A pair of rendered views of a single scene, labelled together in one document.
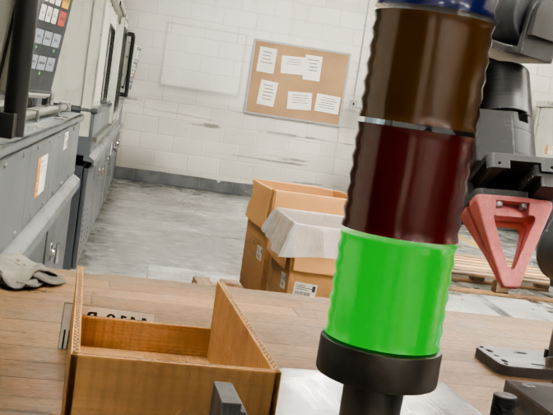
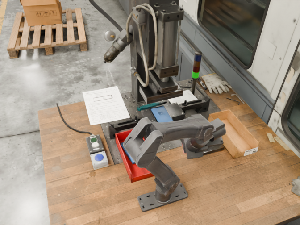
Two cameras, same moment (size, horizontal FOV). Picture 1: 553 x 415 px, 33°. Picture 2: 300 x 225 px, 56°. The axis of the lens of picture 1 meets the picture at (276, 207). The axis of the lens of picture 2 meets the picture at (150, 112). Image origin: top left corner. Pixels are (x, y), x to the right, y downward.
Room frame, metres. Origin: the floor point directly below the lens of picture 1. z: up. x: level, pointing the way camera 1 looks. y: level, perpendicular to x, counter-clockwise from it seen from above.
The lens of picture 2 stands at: (1.54, -0.48, 1.92)
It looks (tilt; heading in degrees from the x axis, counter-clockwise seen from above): 41 degrees down; 171
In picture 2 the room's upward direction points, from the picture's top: 1 degrees clockwise
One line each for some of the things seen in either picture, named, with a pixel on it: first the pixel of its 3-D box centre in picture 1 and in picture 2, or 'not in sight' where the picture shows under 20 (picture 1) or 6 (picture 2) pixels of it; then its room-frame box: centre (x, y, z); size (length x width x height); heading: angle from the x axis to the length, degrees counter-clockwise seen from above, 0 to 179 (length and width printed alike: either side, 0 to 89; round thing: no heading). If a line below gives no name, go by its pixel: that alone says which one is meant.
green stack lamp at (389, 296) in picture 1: (390, 287); (195, 73); (0.30, -0.04, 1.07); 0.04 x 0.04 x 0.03
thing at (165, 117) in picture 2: not in sight; (163, 115); (0.54, -0.26, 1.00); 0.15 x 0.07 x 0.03; 12
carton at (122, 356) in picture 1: (149, 363); (231, 132); (0.63, 0.07, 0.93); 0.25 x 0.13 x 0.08; 12
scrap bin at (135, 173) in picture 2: not in sight; (135, 153); (0.70, -0.41, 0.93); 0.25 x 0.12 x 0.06; 12
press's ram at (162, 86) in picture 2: not in sight; (156, 64); (0.43, -0.28, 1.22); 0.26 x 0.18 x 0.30; 12
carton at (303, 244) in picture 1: (330, 274); not in sight; (4.24, -0.29, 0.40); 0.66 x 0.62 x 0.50; 10
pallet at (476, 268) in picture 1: (477, 273); not in sight; (7.20, -1.63, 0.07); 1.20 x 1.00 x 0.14; 101
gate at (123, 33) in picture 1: (123, 72); not in sight; (7.37, 1.35, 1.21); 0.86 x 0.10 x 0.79; 9
